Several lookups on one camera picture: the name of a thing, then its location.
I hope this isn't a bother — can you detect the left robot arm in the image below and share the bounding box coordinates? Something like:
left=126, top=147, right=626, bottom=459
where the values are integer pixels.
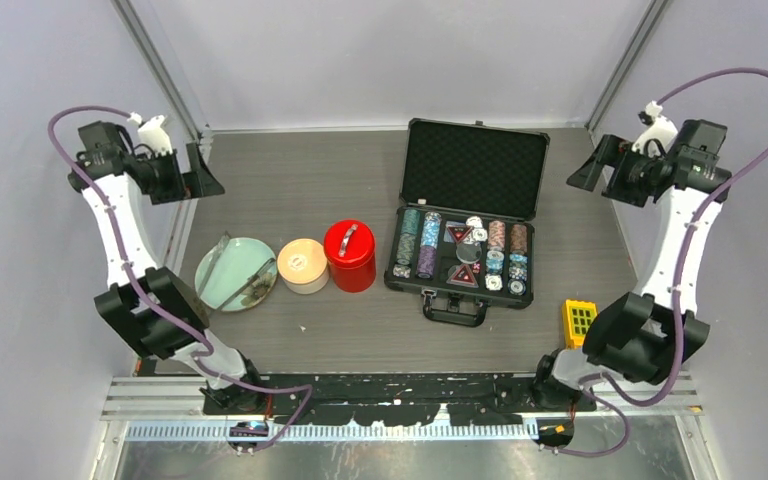
left=68, top=114, right=267, bottom=414

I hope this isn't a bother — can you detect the black poker chip case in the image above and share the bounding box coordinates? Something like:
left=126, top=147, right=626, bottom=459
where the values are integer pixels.
left=383, top=119, right=550, bottom=328

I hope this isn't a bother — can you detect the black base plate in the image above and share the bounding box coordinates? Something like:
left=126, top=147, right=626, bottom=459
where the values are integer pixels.
left=200, top=373, right=595, bottom=427

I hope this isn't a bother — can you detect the yellow toy block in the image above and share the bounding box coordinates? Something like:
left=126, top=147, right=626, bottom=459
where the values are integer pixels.
left=561, top=299, right=598, bottom=349

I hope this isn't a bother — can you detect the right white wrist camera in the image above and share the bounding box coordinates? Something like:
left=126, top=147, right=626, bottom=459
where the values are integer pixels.
left=632, top=100, right=678, bottom=158

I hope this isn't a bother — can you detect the round metal tin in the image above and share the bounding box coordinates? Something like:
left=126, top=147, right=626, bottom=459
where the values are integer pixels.
left=279, top=265, right=330, bottom=295

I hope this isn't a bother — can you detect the red round lid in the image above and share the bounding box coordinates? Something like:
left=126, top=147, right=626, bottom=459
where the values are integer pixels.
left=323, top=219, right=376, bottom=269

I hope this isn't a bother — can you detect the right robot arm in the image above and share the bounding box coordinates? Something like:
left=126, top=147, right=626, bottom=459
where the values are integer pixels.
left=530, top=119, right=731, bottom=411

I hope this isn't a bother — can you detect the red cylindrical container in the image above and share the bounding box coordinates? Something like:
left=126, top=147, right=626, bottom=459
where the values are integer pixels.
left=323, top=219, right=376, bottom=293

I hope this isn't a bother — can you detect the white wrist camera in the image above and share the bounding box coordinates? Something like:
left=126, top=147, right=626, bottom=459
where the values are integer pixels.
left=632, top=100, right=678, bottom=158
left=128, top=112, right=174, bottom=155

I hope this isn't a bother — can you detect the cream round lid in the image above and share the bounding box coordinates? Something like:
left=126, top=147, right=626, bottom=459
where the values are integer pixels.
left=277, top=238, right=327, bottom=271

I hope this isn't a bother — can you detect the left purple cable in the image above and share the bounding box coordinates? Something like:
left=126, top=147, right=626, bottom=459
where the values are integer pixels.
left=47, top=105, right=314, bottom=453

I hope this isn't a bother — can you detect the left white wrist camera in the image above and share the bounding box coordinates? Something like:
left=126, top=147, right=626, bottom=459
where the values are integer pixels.
left=128, top=112, right=174, bottom=155

